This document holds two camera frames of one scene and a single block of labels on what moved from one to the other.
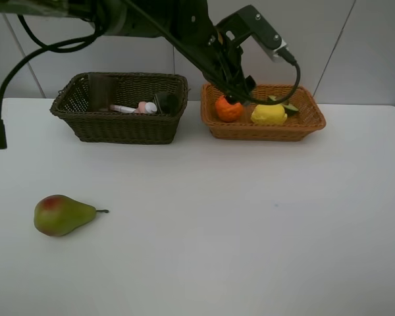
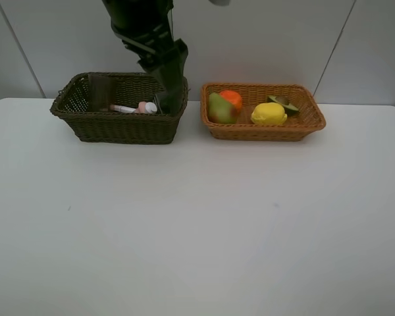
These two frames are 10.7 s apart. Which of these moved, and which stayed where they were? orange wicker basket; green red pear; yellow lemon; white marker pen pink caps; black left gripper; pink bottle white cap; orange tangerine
Moved: black left gripper; green red pear; orange tangerine
Stayed: white marker pen pink caps; pink bottle white cap; orange wicker basket; yellow lemon
